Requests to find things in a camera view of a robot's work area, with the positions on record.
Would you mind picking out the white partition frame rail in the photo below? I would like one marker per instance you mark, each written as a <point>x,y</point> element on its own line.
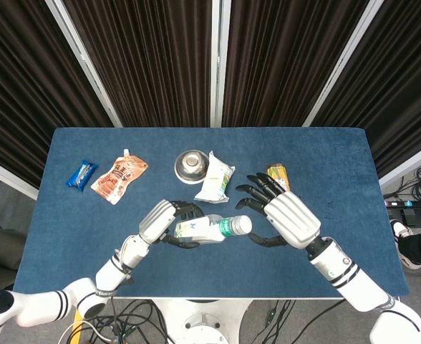
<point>411,163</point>
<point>6,175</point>

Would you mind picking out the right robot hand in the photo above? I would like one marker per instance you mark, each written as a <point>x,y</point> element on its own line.
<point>291,218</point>

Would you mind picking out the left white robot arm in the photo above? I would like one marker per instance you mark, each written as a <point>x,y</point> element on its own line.
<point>110,274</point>

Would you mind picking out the orange spout pouch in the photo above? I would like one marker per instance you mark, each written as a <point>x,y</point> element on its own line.
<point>119,177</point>

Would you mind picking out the blue snack packet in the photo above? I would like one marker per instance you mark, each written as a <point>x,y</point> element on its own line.
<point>81,175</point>

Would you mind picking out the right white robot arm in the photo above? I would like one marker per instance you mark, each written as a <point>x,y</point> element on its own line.
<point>343,276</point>

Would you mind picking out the black power strip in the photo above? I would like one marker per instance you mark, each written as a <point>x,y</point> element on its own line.
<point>411,203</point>

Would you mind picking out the amber tea bottle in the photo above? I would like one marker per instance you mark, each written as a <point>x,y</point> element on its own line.
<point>280,173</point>

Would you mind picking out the white green snack bag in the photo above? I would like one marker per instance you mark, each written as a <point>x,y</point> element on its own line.
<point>216,179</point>

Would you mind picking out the yellow floor tape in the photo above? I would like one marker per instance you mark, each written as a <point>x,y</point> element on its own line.
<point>77,320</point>

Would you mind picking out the transparent plastic bottle green label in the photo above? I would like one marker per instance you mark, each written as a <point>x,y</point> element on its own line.
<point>210,231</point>

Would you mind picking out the steel bowl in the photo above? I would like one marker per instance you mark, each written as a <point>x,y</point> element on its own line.
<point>190,165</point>

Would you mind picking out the white partition frame post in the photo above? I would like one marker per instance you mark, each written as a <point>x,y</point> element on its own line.
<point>219,71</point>
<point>83,61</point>
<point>343,61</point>

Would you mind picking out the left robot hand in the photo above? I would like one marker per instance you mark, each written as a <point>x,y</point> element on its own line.
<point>157,222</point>

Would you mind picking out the dark brown curtain panel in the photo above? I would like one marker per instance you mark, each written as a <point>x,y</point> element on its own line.
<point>24,89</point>
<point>285,71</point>
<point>393,89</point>
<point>153,71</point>

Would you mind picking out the blue table mat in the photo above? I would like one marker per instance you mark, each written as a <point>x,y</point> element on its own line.
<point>214,272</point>

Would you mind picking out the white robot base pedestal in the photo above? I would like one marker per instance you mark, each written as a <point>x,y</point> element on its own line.
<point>203,322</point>

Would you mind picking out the white black sneaker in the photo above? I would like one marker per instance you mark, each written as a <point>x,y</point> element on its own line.
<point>398,229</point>

